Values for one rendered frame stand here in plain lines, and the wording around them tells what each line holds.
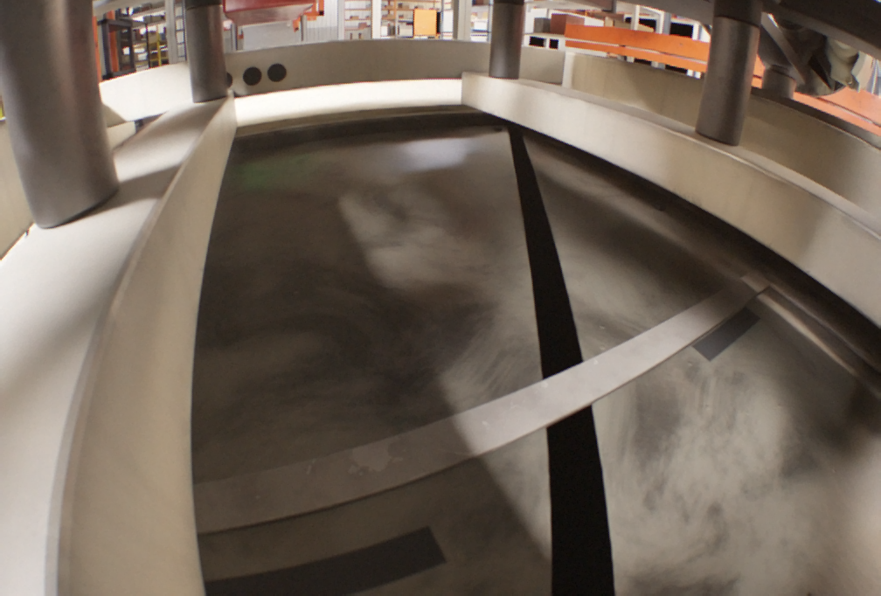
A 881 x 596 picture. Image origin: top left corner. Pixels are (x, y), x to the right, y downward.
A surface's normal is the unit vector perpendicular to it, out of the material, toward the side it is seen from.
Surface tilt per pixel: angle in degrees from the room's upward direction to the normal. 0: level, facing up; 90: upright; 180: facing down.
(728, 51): 90
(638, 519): 0
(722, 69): 90
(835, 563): 0
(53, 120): 90
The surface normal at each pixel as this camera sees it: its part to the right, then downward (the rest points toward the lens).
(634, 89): -0.91, 0.20
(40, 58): 0.78, 0.36
